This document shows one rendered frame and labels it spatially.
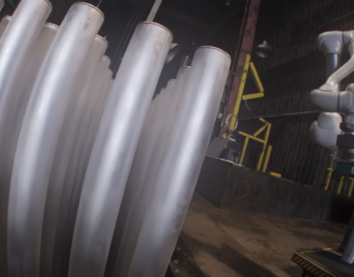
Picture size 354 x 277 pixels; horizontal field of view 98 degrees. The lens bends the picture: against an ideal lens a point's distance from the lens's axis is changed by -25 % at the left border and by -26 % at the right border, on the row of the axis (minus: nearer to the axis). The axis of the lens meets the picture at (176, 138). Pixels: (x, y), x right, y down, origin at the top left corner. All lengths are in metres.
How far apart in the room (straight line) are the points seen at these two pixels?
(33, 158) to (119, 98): 0.39
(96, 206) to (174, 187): 0.30
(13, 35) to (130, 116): 0.61
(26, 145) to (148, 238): 0.59
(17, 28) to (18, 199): 0.68
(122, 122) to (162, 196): 0.31
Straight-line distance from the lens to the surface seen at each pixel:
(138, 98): 0.75
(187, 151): 0.77
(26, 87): 1.18
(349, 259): 1.41
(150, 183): 1.08
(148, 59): 0.79
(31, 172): 0.83
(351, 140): 1.00
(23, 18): 0.99
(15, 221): 0.94
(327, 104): 1.05
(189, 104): 0.80
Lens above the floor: 0.68
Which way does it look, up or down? 3 degrees up
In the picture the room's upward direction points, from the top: 17 degrees clockwise
